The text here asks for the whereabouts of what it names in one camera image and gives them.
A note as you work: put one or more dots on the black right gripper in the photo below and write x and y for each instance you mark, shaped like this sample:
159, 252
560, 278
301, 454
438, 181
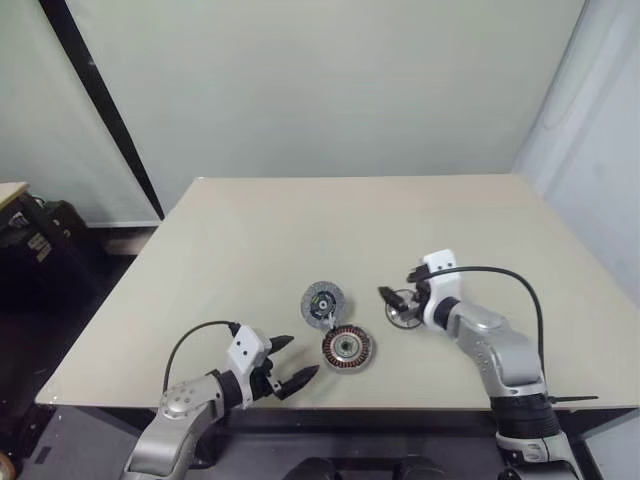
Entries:
420, 297

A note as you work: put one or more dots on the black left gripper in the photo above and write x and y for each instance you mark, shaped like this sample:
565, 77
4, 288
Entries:
261, 380

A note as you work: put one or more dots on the motor housing with copper windings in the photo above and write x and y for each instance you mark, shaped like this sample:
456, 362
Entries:
347, 350

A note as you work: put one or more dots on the grey round motor lid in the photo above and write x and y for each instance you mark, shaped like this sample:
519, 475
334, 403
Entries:
320, 300

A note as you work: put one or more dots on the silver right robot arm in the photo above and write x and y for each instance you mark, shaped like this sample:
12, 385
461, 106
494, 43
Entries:
510, 355

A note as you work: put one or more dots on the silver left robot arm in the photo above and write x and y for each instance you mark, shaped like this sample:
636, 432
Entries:
175, 425

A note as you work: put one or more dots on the black equipment case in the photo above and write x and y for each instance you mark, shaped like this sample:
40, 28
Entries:
50, 235

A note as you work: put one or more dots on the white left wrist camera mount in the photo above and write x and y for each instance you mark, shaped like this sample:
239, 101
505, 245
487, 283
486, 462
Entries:
247, 350

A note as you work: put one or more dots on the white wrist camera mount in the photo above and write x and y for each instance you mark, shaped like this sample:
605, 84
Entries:
247, 350
445, 285

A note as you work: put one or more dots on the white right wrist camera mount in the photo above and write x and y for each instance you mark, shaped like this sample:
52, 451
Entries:
445, 285

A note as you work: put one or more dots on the black table frame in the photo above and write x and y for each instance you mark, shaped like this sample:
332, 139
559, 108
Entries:
350, 424

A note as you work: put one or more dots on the black wall strip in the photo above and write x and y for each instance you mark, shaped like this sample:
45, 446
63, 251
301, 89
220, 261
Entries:
100, 85

